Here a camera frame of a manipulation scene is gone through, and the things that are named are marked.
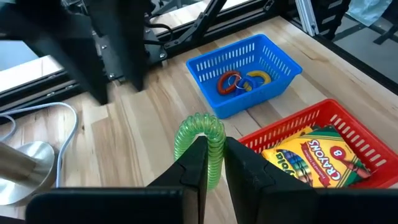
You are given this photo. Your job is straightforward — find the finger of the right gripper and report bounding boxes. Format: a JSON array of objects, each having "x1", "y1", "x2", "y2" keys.
[
  {"x1": 88, "y1": 0, "x2": 147, "y2": 92},
  {"x1": 18, "y1": 9, "x2": 108, "y2": 105}
]

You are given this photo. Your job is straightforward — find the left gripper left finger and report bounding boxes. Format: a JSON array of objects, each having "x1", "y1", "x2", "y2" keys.
[{"x1": 26, "y1": 136, "x2": 209, "y2": 224}]

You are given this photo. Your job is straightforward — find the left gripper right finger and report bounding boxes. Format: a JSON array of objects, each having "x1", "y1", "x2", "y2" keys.
[{"x1": 224, "y1": 136, "x2": 398, "y2": 224}]

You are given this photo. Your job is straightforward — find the Crayola crayon box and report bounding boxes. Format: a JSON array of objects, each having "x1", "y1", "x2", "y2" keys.
[{"x1": 261, "y1": 124, "x2": 373, "y2": 189}]

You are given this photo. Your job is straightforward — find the blue plastic basket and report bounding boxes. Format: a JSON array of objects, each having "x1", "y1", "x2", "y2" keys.
[{"x1": 185, "y1": 33, "x2": 303, "y2": 119}]

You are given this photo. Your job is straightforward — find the small blue band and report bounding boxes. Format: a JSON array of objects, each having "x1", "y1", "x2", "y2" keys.
[{"x1": 234, "y1": 77, "x2": 257, "y2": 97}]

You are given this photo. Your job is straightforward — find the red plastic basket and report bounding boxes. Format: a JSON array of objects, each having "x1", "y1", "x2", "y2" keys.
[{"x1": 238, "y1": 98, "x2": 398, "y2": 190}]

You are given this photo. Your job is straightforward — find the clear plastic bag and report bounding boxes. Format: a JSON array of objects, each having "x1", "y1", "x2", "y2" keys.
[{"x1": 346, "y1": 0, "x2": 393, "y2": 27}]

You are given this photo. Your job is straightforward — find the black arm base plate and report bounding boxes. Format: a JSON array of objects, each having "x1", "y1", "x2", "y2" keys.
[{"x1": 93, "y1": 24, "x2": 169, "y2": 82}]

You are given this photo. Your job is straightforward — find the silver aluminium post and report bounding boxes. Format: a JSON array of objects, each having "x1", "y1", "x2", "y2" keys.
[{"x1": 294, "y1": 0, "x2": 320, "y2": 35}]

